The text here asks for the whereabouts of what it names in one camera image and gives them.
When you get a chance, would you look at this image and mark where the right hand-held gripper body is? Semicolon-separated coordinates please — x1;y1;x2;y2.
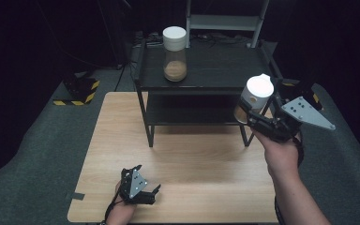
247;96;337;144

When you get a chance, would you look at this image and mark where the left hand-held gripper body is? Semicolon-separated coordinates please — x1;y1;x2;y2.
118;168;158;206

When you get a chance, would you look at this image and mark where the glass jar of brown powder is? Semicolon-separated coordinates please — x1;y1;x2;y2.
162;25;188;83
233;73;276;125

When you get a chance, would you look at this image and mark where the black two-tier shelf rack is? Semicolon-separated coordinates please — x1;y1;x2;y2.
130;38;284;148

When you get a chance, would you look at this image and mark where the person's left hand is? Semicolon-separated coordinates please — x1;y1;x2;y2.
105;181;137;225

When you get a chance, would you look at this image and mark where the person's right hand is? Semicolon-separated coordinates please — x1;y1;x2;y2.
251;127;303;176

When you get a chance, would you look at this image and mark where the yellow-black striped stand base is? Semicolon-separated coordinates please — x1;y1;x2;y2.
281;79;324;112
52;74;101;107

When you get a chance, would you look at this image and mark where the dark tape piece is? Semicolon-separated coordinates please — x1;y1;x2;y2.
65;191;86;202

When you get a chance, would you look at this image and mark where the grey metal stand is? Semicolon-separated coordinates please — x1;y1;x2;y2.
186;0;270;50

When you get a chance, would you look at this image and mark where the grey carpet mat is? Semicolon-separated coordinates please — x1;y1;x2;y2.
0;67;360;225

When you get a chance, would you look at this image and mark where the black wrist strap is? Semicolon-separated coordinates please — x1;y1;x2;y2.
293;133;306;169
104;190;124;223

